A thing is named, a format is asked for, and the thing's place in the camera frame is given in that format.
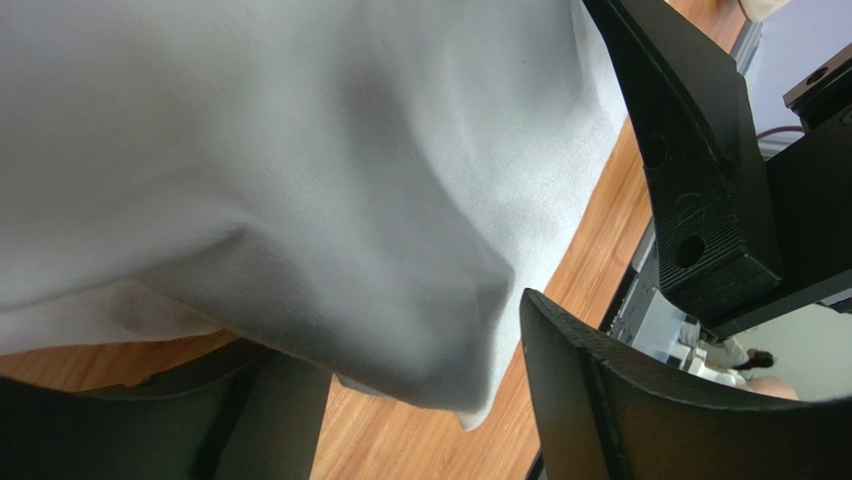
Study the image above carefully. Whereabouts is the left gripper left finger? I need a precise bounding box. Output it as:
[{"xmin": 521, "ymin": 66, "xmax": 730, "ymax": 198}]
[{"xmin": 1, "ymin": 340, "xmax": 331, "ymax": 479}]

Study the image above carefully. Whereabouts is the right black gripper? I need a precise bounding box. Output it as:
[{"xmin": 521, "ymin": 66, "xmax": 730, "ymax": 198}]
[{"xmin": 586, "ymin": 1, "xmax": 851, "ymax": 338}]

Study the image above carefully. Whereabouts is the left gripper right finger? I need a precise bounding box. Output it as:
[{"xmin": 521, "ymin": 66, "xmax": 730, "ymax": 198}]
[{"xmin": 520, "ymin": 289, "xmax": 851, "ymax": 479}]

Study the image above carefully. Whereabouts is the white printed t-shirt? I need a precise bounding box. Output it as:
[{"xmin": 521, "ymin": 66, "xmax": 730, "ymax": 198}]
[{"xmin": 1, "ymin": 1, "xmax": 626, "ymax": 430}]

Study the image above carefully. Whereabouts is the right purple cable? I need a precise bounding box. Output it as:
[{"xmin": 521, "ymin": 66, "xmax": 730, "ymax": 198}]
[{"xmin": 755, "ymin": 123, "xmax": 807, "ymax": 141}]

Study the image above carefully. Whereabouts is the aluminium rail frame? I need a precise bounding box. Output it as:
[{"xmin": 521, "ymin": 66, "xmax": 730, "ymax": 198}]
[{"xmin": 600, "ymin": 225, "xmax": 690, "ymax": 369}]

